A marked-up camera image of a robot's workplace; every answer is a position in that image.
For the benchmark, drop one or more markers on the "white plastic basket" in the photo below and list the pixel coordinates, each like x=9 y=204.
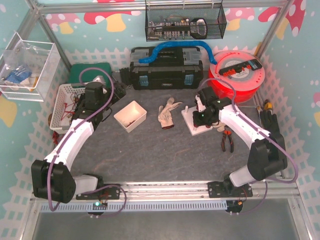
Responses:
x=67 y=98

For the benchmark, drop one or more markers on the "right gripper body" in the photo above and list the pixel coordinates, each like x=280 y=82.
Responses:
x=198 y=121

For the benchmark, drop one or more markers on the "blue white gloves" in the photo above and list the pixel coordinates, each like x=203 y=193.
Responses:
x=19 y=76

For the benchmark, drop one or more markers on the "grey slotted cable duct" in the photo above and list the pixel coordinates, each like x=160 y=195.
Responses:
x=153 y=206

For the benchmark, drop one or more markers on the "black wire mesh basket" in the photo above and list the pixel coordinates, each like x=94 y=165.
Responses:
x=180 y=20

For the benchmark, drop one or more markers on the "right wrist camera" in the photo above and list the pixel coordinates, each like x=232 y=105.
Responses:
x=199 y=106

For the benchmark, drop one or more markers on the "white peg base plate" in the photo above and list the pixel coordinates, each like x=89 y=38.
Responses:
x=187 y=114

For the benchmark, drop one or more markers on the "yellow handled screwdriver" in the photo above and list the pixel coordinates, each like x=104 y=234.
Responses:
x=266 y=106

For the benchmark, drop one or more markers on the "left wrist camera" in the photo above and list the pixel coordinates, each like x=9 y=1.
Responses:
x=99 y=79

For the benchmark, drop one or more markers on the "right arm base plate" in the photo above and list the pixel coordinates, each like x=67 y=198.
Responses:
x=225 y=189

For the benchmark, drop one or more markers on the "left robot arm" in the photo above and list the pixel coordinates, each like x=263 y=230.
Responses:
x=51 y=177

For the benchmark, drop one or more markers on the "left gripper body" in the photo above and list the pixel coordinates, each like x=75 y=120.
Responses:
x=118 y=90

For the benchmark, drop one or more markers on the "white spring box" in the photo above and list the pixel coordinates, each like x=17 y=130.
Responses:
x=132 y=112

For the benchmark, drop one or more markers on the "beige work glove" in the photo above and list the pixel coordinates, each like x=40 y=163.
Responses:
x=219 y=126
x=164 y=113

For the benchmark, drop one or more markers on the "black device in basket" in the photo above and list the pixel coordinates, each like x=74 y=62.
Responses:
x=79 y=106

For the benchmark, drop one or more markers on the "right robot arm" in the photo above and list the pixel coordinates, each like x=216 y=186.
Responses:
x=266 y=149

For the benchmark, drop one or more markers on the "clear acrylic wall box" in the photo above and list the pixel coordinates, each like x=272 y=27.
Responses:
x=41 y=58

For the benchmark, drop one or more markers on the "black terminal strip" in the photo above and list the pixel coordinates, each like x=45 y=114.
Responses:
x=252 y=64

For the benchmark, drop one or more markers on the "black toolbox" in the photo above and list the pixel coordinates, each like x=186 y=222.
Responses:
x=173 y=68

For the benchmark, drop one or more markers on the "black ribbed block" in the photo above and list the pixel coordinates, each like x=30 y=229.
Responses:
x=125 y=77

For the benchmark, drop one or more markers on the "red filament spool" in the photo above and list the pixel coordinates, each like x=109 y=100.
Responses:
x=244 y=85

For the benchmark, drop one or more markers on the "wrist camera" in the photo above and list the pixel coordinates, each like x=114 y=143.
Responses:
x=199 y=106
x=99 y=79

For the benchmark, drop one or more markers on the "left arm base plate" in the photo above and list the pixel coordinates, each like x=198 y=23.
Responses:
x=103 y=192

